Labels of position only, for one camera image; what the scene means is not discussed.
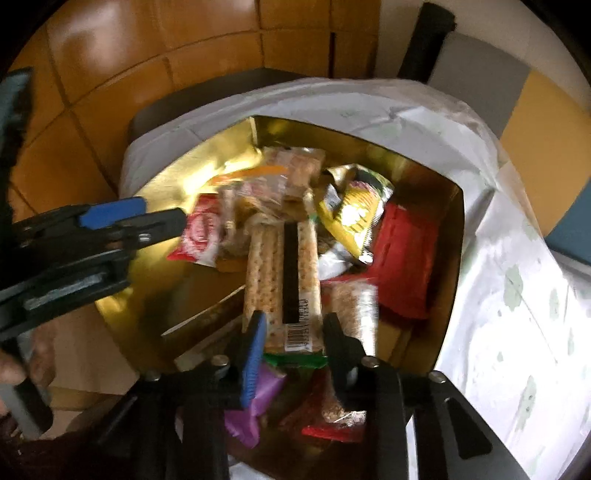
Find purple snack packet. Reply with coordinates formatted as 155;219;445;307
225;362;287;449

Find orange labelled clear packet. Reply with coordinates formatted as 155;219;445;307
210;164;289;259

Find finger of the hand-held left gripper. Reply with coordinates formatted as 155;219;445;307
14;196;147;241
18;208;188;264

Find black striped cracker pack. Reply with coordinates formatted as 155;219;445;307
242;222;326;354

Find grey yellow blue headboard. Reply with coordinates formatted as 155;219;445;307
427;32;591;266

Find red ended cereal bar packet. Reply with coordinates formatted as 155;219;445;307
302;369;365;444

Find wooden wardrobe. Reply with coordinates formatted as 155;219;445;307
9;0;379;217

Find small red snack packet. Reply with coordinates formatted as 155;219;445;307
167;194;227;267

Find clear cereal bar packet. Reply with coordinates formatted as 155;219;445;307
332;281;379;356
263;147;324;195

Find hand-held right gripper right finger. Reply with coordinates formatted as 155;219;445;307
322;312;529;480

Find person's left hand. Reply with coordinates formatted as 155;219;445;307
0;320;56;393

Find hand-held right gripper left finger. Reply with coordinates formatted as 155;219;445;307
92;310;269;480

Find gold lined maroon box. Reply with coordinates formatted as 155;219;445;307
92;115;465;467

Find green snack packet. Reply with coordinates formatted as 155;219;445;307
263;352;328;370

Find yellow snack packet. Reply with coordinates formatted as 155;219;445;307
314;165;394;265

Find large red snack packet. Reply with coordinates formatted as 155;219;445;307
365;202;439;320

